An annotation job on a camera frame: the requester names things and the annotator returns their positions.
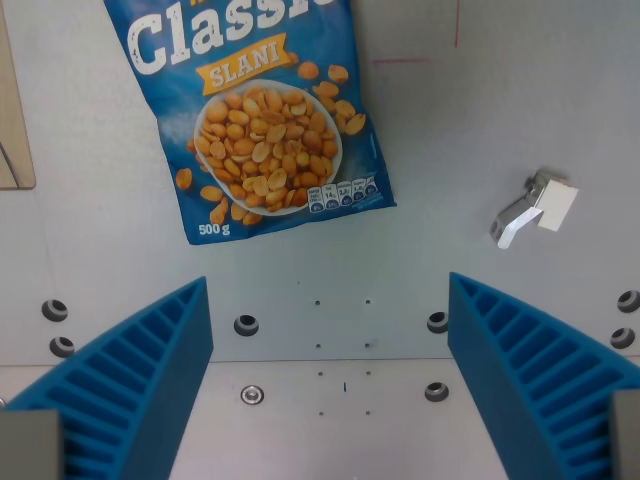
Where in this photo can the silver table screw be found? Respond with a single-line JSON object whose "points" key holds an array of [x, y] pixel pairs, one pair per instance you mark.
{"points": [[252, 394]]}

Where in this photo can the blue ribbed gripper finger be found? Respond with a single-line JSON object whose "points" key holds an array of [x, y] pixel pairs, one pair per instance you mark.
{"points": [[540, 370], [125, 380]]}

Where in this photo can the blue salted peanuts bag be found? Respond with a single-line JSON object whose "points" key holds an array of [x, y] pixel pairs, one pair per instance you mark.
{"points": [[254, 112]]}

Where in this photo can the small metal bracket with tape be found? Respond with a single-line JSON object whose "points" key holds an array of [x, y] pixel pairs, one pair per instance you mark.
{"points": [[537, 205]]}

